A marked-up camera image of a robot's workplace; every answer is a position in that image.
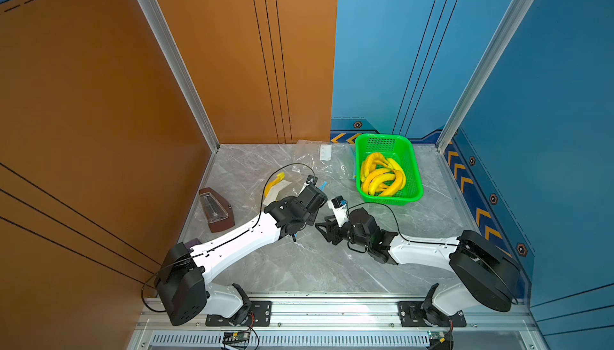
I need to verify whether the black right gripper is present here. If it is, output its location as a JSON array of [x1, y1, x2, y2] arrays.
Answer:
[[312, 215, 370, 250]]

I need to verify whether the clear zip bag with bananas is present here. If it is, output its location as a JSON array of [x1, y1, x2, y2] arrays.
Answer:
[[293, 140, 357, 181]]

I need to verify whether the yellow plastic banana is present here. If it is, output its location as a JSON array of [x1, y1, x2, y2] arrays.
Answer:
[[358, 153, 394, 196]]

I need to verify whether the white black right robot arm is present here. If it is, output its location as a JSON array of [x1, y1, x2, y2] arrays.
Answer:
[[315, 208, 520, 327]]

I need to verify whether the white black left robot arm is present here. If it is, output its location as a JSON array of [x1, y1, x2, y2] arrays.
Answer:
[[153, 185, 328, 326]]

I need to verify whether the green plastic perforated basket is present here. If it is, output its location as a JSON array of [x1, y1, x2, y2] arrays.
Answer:
[[355, 134, 424, 206]]

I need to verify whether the purple small basket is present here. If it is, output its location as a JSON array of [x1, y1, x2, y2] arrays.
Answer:
[[185, 238, 201, 249]]

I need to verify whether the green circuit board left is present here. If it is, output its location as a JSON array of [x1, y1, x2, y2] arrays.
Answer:
[[222, 331, 251, 348]]

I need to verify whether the green circuit board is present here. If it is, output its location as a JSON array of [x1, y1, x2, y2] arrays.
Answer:
[[222, 331, 251, 348], [427, 331, 454, 350]]

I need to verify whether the green circuit board right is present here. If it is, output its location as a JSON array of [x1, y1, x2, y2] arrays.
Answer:
[[427, 331, 454, 350]]

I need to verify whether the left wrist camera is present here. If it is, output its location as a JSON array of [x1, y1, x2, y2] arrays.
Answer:
[[299, 175, 320, 198]]

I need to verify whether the aluminium front rail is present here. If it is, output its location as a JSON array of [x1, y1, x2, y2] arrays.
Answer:
[[128, 292, 548, 349]]

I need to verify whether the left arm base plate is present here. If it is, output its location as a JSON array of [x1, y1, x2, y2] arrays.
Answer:
[[206, 300, 273, 328]]

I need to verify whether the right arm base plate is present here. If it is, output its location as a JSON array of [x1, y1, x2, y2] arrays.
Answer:
[[397, 300, 467, 329]]

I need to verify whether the aluminium corner post left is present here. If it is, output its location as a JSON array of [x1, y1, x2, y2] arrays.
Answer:
[[137, 0, 220, 154]]

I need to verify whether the aluminium corner post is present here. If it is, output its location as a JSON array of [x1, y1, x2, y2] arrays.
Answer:
[[436, 0, 535, 153], [137, 0, 220, 154]]

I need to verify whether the aluminium corner post right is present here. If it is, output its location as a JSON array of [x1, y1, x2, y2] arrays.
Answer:
[[436, 0, 535, 153]]

